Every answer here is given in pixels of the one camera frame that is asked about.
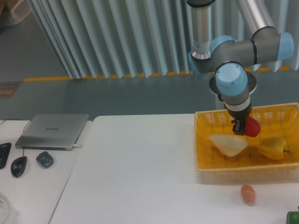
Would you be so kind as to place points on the dark grey small device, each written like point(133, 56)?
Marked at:
point(45, 159)

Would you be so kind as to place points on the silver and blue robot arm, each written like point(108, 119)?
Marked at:
point(228, 57)

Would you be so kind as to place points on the white folding screen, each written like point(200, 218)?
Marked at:
point(145, 37)

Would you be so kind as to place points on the yellow bell pepper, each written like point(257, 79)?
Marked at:
point(273, 148)

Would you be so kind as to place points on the brown cardboard box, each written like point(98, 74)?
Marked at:
point(12, 12)

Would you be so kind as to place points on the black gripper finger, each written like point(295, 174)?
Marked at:
point(239, 126)

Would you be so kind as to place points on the black computer mouse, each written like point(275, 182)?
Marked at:
point(18, 166)

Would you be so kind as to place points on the silver laptop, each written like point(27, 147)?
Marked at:
point(53, 131)

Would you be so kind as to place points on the brown egg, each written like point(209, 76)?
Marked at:
point(248, 194)

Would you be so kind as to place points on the green object at edge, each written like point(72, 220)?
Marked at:
point(292, 217)

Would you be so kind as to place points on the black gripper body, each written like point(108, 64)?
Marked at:
point(239, 113)

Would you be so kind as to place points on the yellow woven basket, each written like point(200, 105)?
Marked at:
point(281, 121)

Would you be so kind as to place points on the red bell pepper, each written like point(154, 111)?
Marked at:
point(252, 127)

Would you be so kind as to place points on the slice of white bread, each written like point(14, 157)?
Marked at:
point(228, 145)

